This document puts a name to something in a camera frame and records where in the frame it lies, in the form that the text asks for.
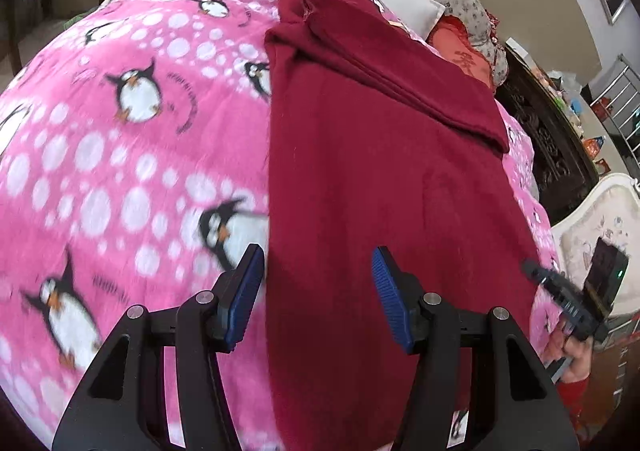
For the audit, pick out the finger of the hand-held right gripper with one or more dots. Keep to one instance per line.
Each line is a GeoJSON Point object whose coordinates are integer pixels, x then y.
{"type": "Point", "coordinates": [541, 276]}

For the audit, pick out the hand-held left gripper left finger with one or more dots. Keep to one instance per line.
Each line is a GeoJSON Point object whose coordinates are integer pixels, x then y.
{"type": "Point", "coordinates": [243, 302]}

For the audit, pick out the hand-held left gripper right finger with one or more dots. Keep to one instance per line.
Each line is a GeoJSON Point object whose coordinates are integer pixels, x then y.
{"type": "Point", "coordinates": [391, 302]}

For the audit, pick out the dark red knit garment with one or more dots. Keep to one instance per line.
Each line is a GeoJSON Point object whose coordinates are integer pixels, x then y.
{"type": "Point", "coordinates": [380, 171]}

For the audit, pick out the person's right forearm red sleeve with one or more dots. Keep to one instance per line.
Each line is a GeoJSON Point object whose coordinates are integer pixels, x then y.
{"type": "Point", "coordinates": [572, 403]}

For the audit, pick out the person's right hand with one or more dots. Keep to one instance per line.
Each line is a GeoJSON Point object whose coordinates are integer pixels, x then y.
{"type": "Point", "coordinates": [575, 356]}

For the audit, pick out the white ornate upholstered chair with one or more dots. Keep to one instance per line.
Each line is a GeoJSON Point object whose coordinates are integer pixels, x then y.
{"type": "Point", "coordinates": [597, 216]}

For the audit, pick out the dark carved wooden headboard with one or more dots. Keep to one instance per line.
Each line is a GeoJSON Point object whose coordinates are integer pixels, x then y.
{"type": "Point", "coordinates": [542, 131]}

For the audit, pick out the cluttered bedside table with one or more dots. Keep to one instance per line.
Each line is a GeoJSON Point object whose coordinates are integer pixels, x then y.
{"type": "Point", "coordinates": [580, 116]}

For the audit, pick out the pink penguin print blanket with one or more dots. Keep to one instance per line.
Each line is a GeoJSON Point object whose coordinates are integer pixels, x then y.
{"type": "Point", "coordinates": [135, 146]}

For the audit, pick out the red embroidered pillow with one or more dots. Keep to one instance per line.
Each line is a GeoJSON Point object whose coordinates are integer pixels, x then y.
{"type": "Point", "coordinates": [462, 48]}

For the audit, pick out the metal rail rack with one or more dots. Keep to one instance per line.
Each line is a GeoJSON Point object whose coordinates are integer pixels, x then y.
{"type": "Point", "coordinates": [617, 101]}

